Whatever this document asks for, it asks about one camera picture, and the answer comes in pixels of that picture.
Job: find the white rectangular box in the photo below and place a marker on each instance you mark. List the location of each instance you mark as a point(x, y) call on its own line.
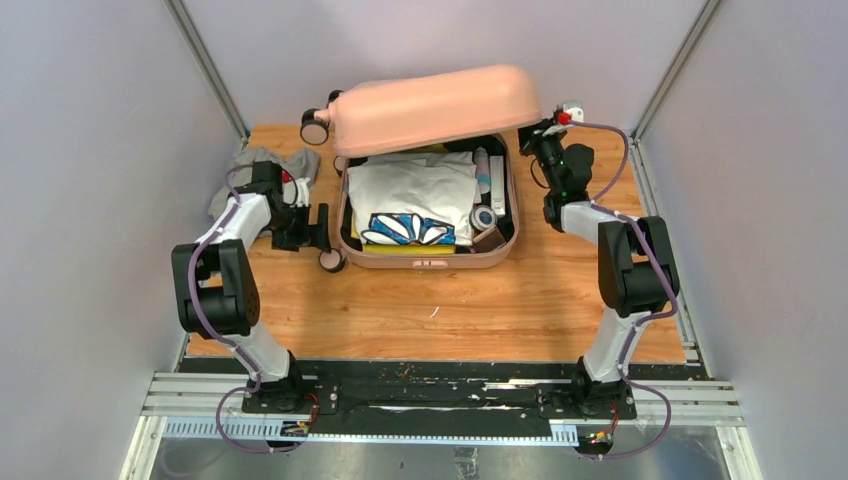
point(497, 185)

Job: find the pink suitcase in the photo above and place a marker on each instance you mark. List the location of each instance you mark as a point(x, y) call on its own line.
point(404, 154)

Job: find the square clear compact case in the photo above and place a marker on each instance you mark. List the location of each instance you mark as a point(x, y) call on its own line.
point(488, 240)

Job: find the round blue-lid jar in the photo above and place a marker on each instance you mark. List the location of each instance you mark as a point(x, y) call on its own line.
point(482, 218)

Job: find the grey cloth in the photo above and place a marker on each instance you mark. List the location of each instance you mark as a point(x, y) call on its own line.
point(303, 163)

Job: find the white blue print shirt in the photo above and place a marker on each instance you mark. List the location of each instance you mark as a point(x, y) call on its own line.
point(411, 195)

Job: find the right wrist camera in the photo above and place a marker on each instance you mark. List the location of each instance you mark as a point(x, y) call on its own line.
point(569, 113)

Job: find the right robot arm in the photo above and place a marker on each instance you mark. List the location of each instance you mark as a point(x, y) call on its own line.
point(637, 275)

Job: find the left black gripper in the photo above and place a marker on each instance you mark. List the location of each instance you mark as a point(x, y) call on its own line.
point(315, 235)

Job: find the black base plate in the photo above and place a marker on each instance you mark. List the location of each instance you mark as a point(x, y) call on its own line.
point(438, 398)

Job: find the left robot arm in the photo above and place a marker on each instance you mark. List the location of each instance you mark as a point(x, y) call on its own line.
point(216, 292)

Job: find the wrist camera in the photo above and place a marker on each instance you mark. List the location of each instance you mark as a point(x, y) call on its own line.
point(569, 113)
point(300, 192)

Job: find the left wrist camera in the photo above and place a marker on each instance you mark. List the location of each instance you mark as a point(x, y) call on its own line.
point(300, 192)

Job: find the white bottle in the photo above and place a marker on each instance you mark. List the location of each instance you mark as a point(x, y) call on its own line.
point(482, 170)

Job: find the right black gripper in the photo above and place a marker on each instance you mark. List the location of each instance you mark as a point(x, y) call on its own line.
point(538, 132)

